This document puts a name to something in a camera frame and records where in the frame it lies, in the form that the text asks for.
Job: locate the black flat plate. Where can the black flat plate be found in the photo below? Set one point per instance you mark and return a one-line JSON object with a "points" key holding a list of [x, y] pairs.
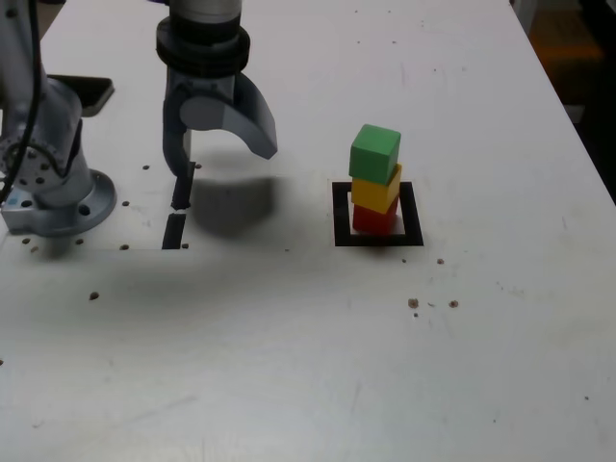
{"points": [[96, 91]]}

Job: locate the green cube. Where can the green cube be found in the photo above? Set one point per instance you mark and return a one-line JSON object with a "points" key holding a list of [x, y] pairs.
{"points": [[375, 154]]}

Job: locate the black tape square outline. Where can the black tape square outline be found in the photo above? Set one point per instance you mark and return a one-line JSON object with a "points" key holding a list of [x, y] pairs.
{"points": [[339, 216]]}

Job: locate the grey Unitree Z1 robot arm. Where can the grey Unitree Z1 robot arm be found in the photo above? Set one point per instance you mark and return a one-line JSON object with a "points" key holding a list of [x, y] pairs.
{"points": [[53, 144]]}

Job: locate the yellow cube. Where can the yellow cube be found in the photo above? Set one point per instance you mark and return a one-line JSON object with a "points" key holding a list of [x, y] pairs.
{"points": [[375, 195]]}

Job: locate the red cube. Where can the red cube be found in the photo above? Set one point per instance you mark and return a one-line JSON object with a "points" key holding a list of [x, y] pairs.
{"points": [[373, 222]]}

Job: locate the black tape strip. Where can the black tape strip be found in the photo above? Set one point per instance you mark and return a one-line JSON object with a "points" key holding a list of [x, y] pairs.
{"points": [[174, 233]]}

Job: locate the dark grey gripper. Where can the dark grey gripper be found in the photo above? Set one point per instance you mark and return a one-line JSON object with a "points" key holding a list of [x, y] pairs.
{"points": [[207, 84]]}

